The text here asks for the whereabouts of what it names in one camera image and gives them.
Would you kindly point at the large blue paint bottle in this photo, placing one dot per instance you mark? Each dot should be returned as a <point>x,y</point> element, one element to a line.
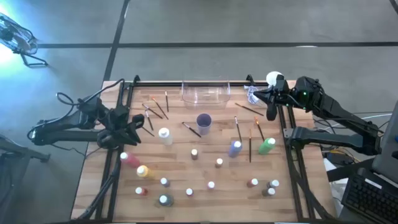
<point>234,150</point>

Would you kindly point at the large green paint bottle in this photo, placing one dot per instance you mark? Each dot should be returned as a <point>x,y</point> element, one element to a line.
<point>266,147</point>

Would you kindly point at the small orange-red paint bottle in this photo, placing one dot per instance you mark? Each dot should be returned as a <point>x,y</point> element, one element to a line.
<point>252,183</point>

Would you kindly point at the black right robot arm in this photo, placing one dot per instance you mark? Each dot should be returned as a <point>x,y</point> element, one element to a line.
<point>335,140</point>

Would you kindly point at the small pink paint bottle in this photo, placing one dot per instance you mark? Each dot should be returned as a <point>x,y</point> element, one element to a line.
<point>211,185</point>

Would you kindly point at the black keyboard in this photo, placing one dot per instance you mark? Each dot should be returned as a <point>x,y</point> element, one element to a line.
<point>370,199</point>

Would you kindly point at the clear plastic bin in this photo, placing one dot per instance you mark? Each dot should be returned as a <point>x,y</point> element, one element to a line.
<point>205,99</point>

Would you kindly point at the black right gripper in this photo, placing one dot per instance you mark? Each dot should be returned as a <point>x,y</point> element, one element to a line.
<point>281,96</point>

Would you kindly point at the metal floor fan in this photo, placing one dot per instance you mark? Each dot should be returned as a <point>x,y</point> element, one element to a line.
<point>15,37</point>

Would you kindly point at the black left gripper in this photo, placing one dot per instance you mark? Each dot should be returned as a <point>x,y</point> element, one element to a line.
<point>116,123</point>

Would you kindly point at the computer monitor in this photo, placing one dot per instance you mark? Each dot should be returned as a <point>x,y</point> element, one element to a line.
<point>387,149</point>

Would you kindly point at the large white paint bottle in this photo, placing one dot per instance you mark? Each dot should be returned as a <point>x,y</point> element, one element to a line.
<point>165,137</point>

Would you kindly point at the small magenta paint bottle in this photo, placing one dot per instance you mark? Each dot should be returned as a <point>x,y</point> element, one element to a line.
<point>189,192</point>

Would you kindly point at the small ochre paint bottle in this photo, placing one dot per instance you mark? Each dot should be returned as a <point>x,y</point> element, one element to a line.
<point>219,163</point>

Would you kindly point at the large teal paint bottle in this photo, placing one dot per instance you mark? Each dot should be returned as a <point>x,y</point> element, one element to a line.
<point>166,200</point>

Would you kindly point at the small purple paint bottle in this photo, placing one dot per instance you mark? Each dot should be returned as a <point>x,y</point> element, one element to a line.
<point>165,182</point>

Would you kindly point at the lilac plastic cup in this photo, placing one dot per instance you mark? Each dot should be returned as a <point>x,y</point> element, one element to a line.
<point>204,127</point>

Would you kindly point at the small grey paint bottle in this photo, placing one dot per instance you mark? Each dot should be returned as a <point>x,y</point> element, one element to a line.
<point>273,183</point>

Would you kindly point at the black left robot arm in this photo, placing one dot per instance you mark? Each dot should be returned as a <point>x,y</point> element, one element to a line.
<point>62,137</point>

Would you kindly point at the large red paint bottle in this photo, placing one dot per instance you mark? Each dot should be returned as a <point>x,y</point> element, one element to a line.
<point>132,160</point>

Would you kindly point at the white bag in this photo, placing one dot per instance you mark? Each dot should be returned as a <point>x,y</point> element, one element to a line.
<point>334,186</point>

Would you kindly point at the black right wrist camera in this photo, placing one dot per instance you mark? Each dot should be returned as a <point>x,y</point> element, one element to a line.
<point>279,81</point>

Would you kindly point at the small dark brown paint bottle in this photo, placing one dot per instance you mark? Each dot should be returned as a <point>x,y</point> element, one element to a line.
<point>268,192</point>

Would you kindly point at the black cart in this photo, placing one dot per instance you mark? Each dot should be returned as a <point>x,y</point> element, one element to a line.
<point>25,152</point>

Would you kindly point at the large yellow paint bottle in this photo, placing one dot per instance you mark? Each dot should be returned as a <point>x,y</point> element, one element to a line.
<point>146,172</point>

